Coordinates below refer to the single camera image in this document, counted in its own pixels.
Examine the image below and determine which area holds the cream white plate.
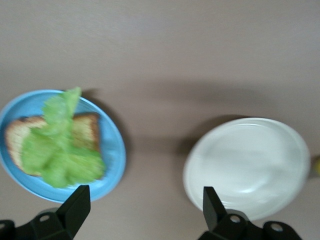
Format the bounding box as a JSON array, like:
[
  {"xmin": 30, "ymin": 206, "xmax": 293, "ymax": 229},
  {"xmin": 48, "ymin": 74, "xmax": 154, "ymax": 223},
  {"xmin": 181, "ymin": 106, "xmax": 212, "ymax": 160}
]
[{"xmin": 182, "ymin": 117, "xmax": 312, "ymax": 222}]

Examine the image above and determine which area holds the yellow squeeze bottle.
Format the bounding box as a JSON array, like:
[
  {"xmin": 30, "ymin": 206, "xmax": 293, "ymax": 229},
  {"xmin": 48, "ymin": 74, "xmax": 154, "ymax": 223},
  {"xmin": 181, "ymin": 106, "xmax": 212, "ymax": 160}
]
[{"xmin": 313, "ymin": 154, "xmax": 320, "ymax": 176}]

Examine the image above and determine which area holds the green lettuce leaf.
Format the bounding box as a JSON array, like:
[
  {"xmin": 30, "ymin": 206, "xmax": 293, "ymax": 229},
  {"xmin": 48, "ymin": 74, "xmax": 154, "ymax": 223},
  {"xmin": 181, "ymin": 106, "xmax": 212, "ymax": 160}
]
[{"xmin": 21, "ymin": 86, "xmax": 107, "ymax": 190}]

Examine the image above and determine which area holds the brown bread slice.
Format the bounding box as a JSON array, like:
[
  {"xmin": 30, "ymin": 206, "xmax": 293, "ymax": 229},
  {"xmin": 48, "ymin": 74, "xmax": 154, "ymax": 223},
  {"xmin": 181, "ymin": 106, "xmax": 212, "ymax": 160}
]
[{"xmin": 4, "ymin": 112, "xmax": 101, "ymax": 177}]

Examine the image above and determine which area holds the blue plate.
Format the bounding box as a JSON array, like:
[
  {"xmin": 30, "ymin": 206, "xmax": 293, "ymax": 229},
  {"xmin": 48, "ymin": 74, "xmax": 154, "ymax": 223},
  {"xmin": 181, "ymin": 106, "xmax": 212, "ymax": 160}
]
[{"xmin": 0, "ymin": 89, "xmax": 127, "ymax": 204}]

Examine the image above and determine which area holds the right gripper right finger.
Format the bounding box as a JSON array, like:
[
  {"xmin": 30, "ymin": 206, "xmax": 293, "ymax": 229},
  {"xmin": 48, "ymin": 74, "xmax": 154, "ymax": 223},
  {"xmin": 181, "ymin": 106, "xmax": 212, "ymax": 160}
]
[{"xmin": 198, "ymin": 186, "xmax": 303, "ymax": 240}]

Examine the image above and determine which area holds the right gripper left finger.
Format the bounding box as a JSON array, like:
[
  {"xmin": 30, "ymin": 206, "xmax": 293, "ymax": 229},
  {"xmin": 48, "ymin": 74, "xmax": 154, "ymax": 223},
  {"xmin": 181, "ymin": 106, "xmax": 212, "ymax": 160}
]
[{"xmin": 0, "ymin": 184, "xmax": 91, "ymax": 240}]

